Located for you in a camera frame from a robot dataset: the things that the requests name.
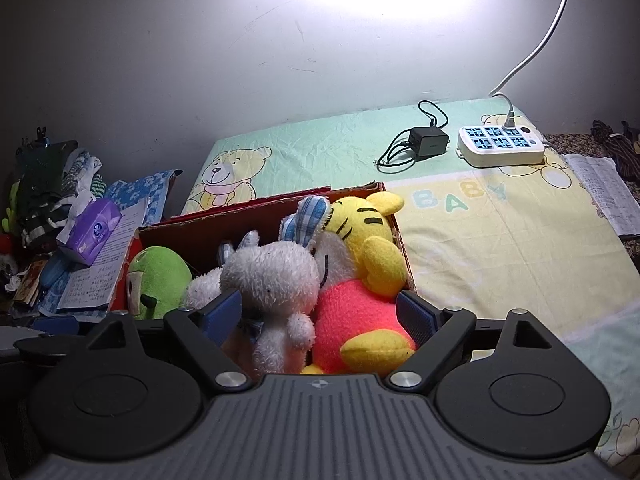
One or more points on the yellow tiger plush toy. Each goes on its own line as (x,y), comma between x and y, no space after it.
(362,271)

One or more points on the crumpled clothes pile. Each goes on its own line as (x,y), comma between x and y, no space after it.
(46,180)

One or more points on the white blue power strip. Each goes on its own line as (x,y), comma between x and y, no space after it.
(489,146)

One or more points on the green bean plush toy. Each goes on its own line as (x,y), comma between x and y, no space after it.
(156,279)

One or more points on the white rabbit plush blue bow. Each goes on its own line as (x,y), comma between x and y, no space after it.
(279,284)

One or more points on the open handwritten notebook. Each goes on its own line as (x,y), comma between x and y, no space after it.
(611,194)

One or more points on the blue checkered towel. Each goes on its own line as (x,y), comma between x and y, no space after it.
(153,188)

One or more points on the dark striped cloth bundle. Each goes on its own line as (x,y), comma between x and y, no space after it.
(622,147)

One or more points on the purple tissue pack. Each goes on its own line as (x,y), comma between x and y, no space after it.
(91,229)

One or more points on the black power adapter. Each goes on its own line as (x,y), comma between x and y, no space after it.
(427,142)

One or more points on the red cardboard box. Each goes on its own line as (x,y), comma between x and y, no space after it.
(196,237)

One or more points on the baby print bed sheet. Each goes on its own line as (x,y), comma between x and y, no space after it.
(487,240)

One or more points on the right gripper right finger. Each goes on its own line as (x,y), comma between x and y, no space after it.
(442,340)

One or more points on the white rabbit plush blue ears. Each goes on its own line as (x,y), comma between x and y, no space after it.
(303,227)

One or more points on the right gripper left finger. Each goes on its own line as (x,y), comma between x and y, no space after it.
(198,336)

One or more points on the printed paper sheet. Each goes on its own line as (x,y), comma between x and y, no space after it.
(92,287)

